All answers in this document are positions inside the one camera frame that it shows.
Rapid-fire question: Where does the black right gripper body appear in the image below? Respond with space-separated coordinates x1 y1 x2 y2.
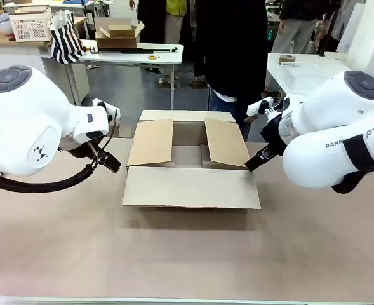
260 119 288 156

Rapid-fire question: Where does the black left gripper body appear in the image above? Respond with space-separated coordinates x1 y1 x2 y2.
66 141 102 159

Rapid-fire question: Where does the large brown cardboard box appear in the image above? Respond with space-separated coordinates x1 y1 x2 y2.
121 109 262 210

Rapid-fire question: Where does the brown packing tape roll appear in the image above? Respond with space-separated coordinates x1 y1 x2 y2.
277 54 298 67

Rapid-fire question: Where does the small open cardboard box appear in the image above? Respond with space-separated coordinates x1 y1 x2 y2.
94 17 145 51

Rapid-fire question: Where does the white table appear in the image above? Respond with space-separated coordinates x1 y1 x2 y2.
78 43 184 111
265 52 348 96

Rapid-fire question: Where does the person in black clothes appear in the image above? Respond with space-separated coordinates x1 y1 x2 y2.
193 0 269 143

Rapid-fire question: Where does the black white striped bag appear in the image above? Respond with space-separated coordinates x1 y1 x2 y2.
49 10 86 65

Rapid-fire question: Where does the person in grey trousers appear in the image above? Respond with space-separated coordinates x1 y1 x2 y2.
270 0 327 55

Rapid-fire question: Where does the white plastic basket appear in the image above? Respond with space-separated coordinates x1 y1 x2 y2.
8 6 53 43

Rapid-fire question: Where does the pale blue bowl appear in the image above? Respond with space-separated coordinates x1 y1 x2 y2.
0 12 15 36

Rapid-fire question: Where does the person in yellow vest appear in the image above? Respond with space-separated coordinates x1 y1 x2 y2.
161 0 189 88

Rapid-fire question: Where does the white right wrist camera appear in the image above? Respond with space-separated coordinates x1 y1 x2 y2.
246 96 284 123

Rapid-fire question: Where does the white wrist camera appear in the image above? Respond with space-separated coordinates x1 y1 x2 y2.
246 96 284 123
91 98 121 123

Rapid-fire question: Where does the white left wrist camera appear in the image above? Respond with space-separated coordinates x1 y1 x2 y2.
91 98 121 123

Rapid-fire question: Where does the thick black cable hose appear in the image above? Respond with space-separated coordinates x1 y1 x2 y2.
0 158 100 194

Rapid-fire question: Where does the black strap on arm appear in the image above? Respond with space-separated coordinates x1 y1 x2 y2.
331 135 374 194

